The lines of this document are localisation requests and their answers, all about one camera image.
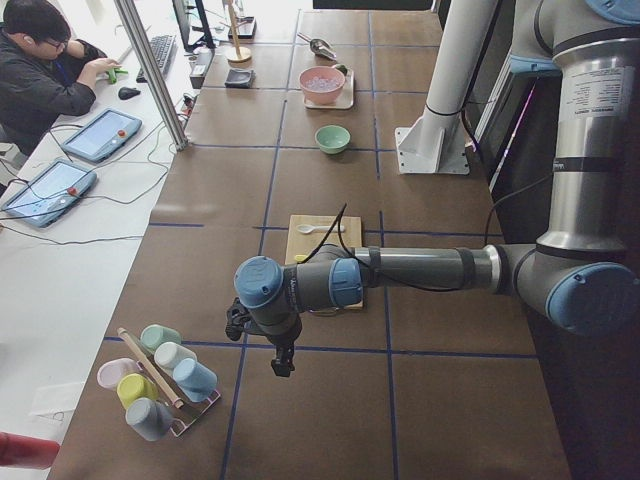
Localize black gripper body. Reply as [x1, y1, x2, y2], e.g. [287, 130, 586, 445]
[225, 297, 259, 341]

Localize white plastic spoon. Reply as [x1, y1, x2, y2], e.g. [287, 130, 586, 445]
[296, 224, 346, 235]

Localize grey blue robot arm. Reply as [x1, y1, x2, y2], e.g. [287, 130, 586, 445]
[225, 1, 639, 377]

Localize mint green bowl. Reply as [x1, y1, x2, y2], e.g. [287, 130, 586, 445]
[315, 125, 351, 155]

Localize pink bowl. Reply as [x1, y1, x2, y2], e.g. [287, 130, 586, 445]
[299, 66, 346, 105]

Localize clear ice cubes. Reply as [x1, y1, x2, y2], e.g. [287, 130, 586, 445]
[303, 76, 342, 93]

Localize metal ice scoop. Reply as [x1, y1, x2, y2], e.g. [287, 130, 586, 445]
[297, 32, 337, 61]

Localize blue cup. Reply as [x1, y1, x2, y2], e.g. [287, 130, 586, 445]
[172, 358, 218, 402]

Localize white cup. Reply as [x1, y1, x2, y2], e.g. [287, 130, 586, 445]
[154, 341, 197, 376]

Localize green cup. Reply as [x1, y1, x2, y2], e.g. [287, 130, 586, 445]
[139, 324, 182, 354]

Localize bamboo cutting board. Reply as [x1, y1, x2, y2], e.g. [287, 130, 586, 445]
[285, 215, 364, 312]

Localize yellow cup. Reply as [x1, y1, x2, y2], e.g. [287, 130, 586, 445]
[116, 373, 159, 409]

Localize grey cup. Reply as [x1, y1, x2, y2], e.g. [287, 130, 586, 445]
[125, 397, 173, 441]

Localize pink cup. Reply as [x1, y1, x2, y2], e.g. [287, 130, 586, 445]
[96, 358, 139, 390]

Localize lower blue teach pendant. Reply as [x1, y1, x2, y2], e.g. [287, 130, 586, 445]
[1, 158, 97, 228]

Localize blue teach pendant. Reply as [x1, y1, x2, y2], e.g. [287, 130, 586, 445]
[1, 158, 97, 228]
[61, 108, 142, 163]

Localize upper blue teach pendant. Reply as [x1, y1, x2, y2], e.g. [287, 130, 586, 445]
[61, 108, 142, 163]

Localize dark grey square dish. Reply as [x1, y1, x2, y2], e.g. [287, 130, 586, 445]
[224, 68, 255, 89]

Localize cream serving tray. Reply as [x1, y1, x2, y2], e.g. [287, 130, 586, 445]
[303, 69, 354, 110]

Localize black computer mouse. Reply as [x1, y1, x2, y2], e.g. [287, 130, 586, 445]
[118, 87, 141, 100]

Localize red cylinder object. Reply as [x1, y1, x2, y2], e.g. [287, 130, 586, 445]
[1, 432, 60, 470]

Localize wooden paper towel stand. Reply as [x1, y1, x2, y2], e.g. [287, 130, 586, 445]
[225, 0, 252, 64]

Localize green lime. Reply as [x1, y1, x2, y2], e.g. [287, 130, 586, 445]
[333, 64, 348, 75]

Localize black keyboard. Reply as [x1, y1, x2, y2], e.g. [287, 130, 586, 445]
[149, 35, 176, 76]

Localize black monitor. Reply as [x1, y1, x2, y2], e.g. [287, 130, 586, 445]
[172, 0, 216, 53]

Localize person in black jacket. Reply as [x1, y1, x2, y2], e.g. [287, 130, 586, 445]
[1, 1, 120, 156]

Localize wire cup rack wooden handle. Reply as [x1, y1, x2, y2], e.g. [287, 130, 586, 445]
[117, 328, 221, 438]

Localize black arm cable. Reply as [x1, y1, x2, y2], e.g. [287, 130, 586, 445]
[304, 202, 556, 291]

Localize aluminium frame post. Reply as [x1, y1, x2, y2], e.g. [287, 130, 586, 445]
[115, 0, 188, 151]

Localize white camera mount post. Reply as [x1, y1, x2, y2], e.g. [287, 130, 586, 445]
[395, 0, 498, 175]

